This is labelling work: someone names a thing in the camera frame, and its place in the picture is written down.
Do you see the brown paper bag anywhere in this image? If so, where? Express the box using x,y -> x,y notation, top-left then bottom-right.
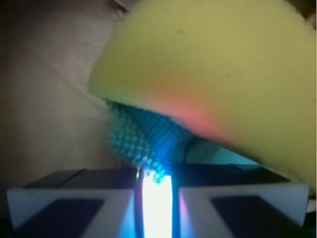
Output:
0,0 -> 139,179

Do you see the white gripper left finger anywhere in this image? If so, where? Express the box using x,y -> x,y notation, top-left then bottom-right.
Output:
7,168 -> 143,238

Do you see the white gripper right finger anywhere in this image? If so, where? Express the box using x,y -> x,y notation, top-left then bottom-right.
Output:
172,165 -> 310,238

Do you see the blue cloth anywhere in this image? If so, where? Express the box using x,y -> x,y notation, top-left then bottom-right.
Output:
106,101 -> 257,184

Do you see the yellow sponge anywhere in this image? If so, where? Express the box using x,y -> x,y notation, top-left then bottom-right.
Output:
88,0 -> 317,193

